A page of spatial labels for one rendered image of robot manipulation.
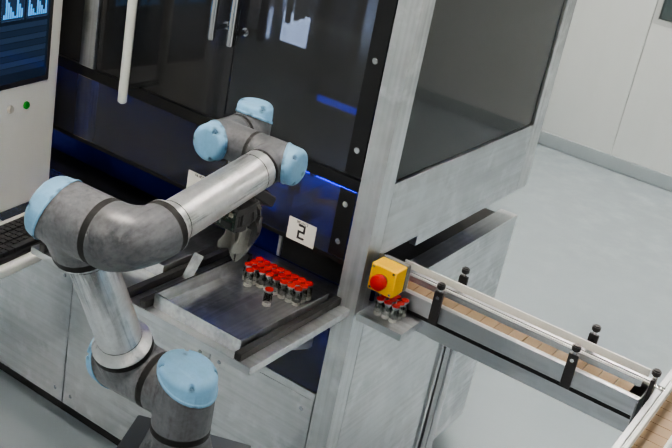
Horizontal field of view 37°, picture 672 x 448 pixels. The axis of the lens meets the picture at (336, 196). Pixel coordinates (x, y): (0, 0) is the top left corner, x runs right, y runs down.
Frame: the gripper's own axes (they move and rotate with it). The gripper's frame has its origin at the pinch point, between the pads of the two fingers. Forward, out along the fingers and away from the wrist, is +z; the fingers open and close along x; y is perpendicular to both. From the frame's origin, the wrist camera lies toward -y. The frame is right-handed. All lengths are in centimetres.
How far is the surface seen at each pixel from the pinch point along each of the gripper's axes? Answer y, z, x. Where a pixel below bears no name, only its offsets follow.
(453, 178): -76, -5, 12
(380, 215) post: -38.0, -4.3, 12.5
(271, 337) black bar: -6.7, 19.6, 8.0
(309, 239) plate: -35.5, 8.4, -4.2
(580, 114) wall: -496, 80, -84
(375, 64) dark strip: -36, -40, 4
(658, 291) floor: -329, 110, 30
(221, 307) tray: -10.4, 21.4, -9.5
